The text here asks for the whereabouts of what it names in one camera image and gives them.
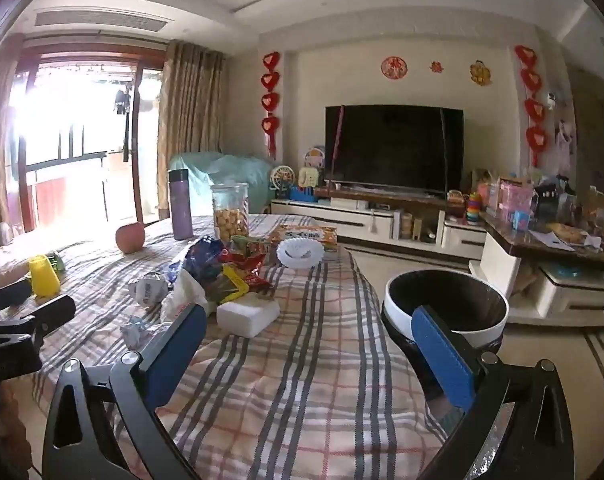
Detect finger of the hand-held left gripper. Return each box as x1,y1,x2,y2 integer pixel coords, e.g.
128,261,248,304
0,278,33,321
9,294,77,348

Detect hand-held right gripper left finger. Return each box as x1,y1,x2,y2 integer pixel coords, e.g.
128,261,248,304
42,302,208,480

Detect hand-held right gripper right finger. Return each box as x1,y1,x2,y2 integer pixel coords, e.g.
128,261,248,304
411,304,575,480

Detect small paper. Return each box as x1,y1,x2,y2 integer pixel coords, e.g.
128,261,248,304
121,316,150,348

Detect white plastic bag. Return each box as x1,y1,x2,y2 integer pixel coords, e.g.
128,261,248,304
160,269,210,323

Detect white bin with black bag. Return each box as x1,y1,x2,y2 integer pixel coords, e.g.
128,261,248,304
381,269,511,386

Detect grey wrapper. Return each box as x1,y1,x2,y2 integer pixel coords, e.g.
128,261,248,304
127,272,170,307

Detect brown snack wrapper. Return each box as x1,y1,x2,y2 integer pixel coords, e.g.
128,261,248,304
202,275,273,312

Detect white foam block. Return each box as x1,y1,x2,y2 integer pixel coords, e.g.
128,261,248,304
216,292,281,338

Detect yellow wrapper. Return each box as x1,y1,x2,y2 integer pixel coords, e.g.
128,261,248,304
221,265,253,306

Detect dark blue snack bag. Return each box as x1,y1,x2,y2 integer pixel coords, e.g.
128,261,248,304
169,237,228,281

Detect red crinkled snack bag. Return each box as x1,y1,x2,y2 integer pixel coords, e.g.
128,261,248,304
222,252,274,287

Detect white round plastic tray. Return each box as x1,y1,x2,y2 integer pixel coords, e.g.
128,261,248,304
276,238,325,267

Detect yellow plastic cup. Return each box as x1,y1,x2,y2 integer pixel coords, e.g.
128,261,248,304
28,255,62,297

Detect red apple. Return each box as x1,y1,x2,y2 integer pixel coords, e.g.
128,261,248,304
115,221,147,255

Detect plaid tablecloth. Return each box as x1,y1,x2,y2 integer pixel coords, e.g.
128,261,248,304
0,212,463,480

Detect clear cookie jar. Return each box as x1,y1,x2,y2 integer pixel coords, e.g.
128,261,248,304
210,182,250,243

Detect purple thermos bottle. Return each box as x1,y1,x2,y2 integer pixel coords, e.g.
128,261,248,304
168,169,195,241

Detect white paper sheet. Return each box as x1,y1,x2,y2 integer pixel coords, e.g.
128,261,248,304
529,232,573,250

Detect blue plastic tray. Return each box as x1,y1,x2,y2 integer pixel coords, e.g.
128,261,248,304
552,265,604,281

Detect white television cabinet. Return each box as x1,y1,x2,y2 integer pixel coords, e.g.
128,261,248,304
271,187,488,261

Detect yellow round tray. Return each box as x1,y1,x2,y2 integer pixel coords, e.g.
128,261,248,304
547,222,588,246

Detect pink toy box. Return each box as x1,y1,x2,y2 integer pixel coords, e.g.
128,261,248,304
497,177,535,221

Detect orange cover book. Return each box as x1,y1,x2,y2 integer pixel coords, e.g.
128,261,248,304
269,225,339,253

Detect teal covered armchair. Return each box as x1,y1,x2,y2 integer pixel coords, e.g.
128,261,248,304
169,151,275,216

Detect black bag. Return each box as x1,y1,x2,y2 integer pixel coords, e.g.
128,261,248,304
534,180,575,221

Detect ferris wheel toy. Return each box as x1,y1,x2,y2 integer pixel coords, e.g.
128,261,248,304
269,165,297,198

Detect black television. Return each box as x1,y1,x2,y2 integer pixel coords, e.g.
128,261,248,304
324,105,465,195

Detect cardboard box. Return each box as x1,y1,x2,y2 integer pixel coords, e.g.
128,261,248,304
582,187,604,221

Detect hanging clothes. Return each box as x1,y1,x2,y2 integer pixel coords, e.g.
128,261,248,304
113,87,133,116

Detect colourful toy house sign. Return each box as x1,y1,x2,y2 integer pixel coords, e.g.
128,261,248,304
304,146,328,171

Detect pink stick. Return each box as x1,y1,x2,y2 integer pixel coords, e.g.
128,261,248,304
332,105,345,183

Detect ceiling air vent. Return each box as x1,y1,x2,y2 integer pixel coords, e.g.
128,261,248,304
34,10,168,33

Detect stacking ring toy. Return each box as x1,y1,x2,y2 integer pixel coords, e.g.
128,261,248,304
464,192,483,225

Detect wooden sliding door frame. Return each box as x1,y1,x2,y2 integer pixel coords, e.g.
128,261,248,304
24,45,165,226

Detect red heart string decoration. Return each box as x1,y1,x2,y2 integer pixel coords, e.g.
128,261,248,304
513,45,548,166
261,51,281,158

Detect yellow cartoon wall decal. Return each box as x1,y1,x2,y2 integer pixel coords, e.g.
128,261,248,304
469,60,492,86

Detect round red wall decal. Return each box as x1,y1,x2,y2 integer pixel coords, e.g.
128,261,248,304
380,56,407,80

